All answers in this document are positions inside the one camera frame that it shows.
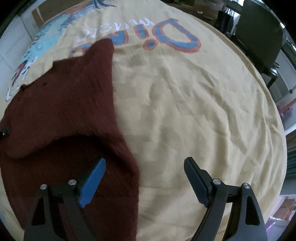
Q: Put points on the black bag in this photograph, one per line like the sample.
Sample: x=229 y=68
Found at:
x=224 y=22

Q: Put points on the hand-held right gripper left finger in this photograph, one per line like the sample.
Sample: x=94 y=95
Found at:
x=92 y=180

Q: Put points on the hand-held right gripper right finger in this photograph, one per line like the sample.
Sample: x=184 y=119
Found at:
x=196 y=180

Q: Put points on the yellow printed blanket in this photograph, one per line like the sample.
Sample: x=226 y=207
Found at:
x=185 y=104

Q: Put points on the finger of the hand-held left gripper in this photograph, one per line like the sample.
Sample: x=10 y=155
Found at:
x=4 y=131

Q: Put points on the maroon knit sweater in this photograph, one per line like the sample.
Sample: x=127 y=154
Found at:
x=69 y=104

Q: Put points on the black chair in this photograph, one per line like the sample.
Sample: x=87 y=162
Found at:
x=259 y=34

